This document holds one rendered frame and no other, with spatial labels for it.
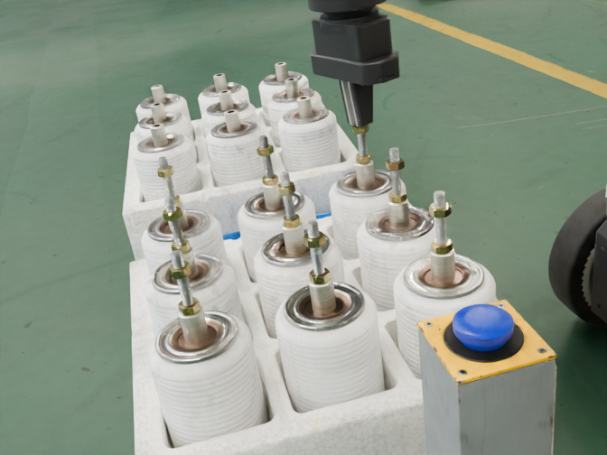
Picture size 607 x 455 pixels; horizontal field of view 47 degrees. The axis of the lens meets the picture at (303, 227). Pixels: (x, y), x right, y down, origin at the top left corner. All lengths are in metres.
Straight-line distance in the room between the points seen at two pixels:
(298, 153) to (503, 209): 0.42
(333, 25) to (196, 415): 0.43
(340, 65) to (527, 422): 0.45
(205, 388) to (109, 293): 0.66
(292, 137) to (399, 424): 0.58
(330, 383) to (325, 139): 0.56
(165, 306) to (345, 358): 0.20
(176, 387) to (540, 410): 0.30
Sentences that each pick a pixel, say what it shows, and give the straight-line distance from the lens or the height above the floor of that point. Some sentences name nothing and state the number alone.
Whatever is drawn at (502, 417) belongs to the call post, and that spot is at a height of 0.27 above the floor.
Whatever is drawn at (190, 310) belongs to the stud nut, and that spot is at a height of 0.29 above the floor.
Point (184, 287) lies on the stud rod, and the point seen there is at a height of 0.31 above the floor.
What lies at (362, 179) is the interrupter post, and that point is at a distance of 0.86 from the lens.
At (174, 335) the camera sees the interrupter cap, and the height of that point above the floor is 0.25.
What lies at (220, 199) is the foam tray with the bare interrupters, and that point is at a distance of 1.09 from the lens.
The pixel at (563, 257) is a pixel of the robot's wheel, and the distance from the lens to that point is 0.95.
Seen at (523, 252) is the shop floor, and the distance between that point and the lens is 1.20.
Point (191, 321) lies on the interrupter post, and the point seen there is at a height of 0.28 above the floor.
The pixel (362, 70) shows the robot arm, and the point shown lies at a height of 0.41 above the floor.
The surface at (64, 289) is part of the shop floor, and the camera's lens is 1.32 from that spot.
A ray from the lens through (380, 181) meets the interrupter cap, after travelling 0.88.
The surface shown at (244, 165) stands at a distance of 1.10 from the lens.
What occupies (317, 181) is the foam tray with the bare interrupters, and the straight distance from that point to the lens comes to 1.10.
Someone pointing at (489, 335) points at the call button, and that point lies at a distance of 0.48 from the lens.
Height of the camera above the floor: 0.62
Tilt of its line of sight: 28 degrees down
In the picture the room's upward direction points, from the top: 9 degrees counter-clockwise
